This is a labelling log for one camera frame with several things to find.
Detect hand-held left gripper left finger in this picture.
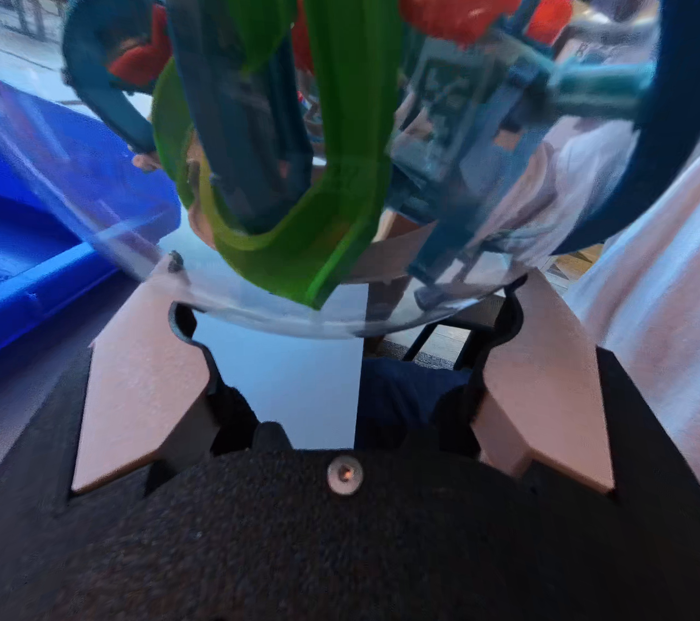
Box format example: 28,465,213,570
71,254,221,494

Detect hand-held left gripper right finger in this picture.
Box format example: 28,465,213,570
471,270,615,494

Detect clear plastic maze ball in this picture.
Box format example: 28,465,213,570
0,0,700,341

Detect person's white shirt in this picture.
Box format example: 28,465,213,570
563,151,700,482

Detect person's dark blue pants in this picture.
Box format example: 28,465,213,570
354,356,477,450

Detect blue plastic bin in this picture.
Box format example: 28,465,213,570
0,80,182,349

